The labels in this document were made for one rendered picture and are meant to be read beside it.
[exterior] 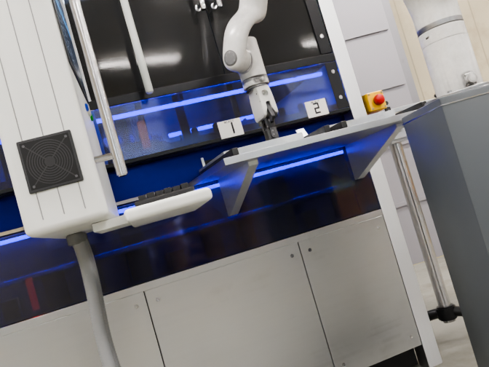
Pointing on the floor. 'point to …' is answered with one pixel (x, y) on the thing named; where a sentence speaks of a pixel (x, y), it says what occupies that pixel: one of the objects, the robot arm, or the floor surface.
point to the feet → (449, 313)
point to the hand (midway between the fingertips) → (271, 135)
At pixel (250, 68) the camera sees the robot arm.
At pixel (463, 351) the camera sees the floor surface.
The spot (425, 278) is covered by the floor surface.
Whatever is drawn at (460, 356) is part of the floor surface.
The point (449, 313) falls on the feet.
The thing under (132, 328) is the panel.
